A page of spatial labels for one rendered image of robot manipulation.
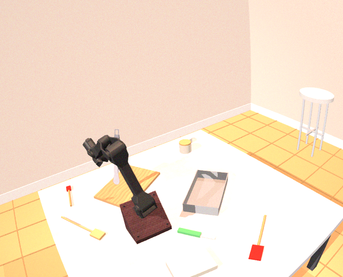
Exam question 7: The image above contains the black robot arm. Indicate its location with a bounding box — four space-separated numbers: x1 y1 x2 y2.
83 135 157 219

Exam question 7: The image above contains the pale yellow flat paddle with long thin handle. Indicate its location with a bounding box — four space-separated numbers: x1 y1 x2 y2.
61 216 106 240

